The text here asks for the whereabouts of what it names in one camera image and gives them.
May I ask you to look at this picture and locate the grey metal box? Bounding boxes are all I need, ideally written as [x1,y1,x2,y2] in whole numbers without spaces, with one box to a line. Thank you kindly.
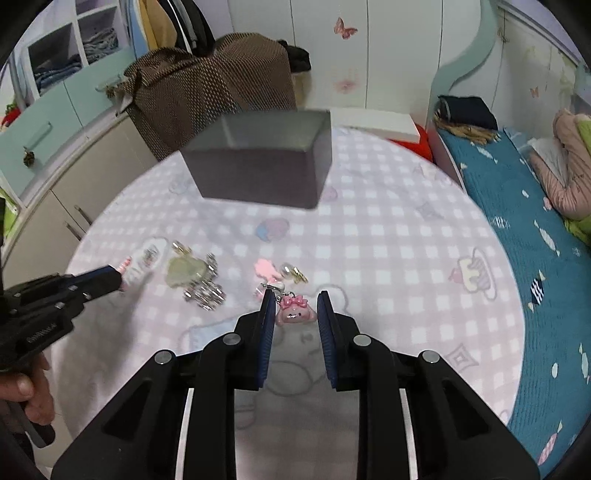
[180,110,332,210]

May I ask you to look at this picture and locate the green heart pendant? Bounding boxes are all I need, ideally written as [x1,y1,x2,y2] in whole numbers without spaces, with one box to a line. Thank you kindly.
[165,256,208,289]

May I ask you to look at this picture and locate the folded jeans stack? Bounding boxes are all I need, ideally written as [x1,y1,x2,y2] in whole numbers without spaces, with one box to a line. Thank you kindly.
[83,28,118,63]

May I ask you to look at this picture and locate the black garment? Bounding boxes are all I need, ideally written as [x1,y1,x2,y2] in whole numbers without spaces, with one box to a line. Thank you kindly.
[279,41,311,73]

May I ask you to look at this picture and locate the folded dark clothes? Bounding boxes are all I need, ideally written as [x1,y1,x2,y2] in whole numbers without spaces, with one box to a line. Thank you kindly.
[436,95,499,131]

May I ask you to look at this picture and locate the pink padded jacket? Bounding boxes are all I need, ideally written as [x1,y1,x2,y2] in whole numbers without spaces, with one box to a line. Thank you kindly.
[529,109,591,222]

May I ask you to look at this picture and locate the mint bunk bed frame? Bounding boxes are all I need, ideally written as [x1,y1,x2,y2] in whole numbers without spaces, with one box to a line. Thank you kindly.
[431,0,591,114]

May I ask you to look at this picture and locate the beige cabinet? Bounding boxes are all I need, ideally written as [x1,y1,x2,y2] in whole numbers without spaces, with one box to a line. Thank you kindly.
[0,111,160,278]

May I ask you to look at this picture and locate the hanging tan jacket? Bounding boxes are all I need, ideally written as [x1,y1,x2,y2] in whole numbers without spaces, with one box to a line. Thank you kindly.
[141,0,163,51]

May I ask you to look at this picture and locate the pink bow charm keychain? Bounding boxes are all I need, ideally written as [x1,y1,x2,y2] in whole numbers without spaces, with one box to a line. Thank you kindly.
[262,281,318,328]

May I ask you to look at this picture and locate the green plastic item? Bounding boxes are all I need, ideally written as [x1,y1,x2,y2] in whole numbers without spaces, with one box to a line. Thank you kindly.
[0,185,19,250]

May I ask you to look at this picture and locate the folded tan cloth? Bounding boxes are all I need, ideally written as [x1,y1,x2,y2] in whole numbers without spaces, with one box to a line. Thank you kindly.
[436,117,497,144]

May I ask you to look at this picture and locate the hanging light blue shirt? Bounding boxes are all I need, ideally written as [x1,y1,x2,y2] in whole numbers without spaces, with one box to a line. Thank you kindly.
[129,0,153,47]

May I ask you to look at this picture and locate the pink heart charm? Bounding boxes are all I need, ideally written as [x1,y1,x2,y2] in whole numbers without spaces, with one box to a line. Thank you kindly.
[254,259,283,282]

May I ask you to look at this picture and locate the pink butterfly sticker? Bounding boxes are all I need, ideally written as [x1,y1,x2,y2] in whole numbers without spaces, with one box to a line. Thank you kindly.
[333,17,358,40]

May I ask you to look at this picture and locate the red stool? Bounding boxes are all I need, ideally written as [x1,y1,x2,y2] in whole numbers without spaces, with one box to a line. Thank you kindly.
[388,122,435,162]

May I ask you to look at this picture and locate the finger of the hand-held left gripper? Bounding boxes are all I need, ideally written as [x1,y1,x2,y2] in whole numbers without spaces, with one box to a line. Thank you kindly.
[9,279,127,324]
[4,264,124,301]

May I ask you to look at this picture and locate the teal printed bed mattress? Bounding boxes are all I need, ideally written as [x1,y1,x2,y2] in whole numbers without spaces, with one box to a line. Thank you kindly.
[436,127,591,476]

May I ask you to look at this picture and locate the brown dotted cloth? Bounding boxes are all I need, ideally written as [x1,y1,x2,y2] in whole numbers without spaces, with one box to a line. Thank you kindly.
[124,33,296,161]

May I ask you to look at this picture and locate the mint drawer unit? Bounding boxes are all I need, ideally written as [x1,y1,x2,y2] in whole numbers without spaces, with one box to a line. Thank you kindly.
[0,46,139,199]

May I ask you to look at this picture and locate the white board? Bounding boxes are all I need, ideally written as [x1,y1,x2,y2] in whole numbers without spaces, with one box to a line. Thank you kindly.
[331,107,421,139]

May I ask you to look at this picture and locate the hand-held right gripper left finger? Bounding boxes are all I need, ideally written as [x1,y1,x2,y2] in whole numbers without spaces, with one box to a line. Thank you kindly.
[51,291,278,480]

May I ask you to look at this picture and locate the lilac shelf unit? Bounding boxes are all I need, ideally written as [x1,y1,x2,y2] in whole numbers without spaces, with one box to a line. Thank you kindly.
[14,0,134,97]

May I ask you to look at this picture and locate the white wardrobe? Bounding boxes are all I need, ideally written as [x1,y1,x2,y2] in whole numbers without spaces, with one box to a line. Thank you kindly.
[228,0,485,123]

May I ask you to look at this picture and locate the person's left hand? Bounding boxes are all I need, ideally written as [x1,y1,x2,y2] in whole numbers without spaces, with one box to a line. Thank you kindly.
[0,355,56,425]

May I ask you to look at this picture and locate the folded blue clothes stack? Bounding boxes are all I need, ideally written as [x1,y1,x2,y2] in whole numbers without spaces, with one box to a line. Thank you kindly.
[34,55,81,90]

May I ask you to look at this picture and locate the hanging dark clothes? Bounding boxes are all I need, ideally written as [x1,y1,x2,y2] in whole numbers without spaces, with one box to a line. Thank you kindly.
[165,0,215,58]

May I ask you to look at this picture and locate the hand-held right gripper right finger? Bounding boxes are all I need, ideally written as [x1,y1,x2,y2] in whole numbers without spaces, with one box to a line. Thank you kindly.
[316,290,541,480]

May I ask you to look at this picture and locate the pink checked printed blanket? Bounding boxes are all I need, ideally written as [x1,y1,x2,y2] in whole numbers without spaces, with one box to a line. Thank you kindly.
[48,124,529,480]

